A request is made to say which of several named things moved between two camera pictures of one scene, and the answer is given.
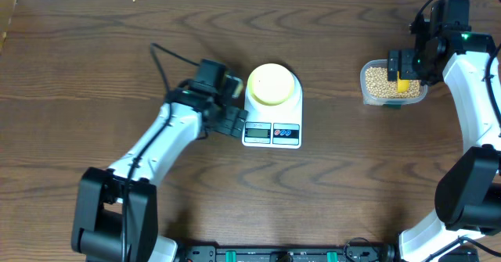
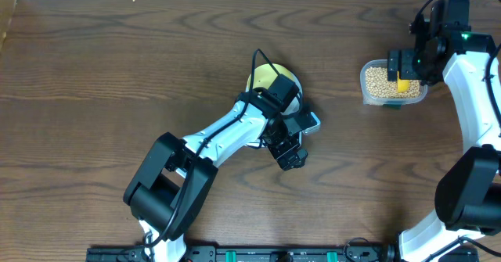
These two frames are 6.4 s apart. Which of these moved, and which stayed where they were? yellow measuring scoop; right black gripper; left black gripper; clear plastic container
Moved: left black gripper
Stayed: right black gripper; clear plastic container; yellow measuring scoop
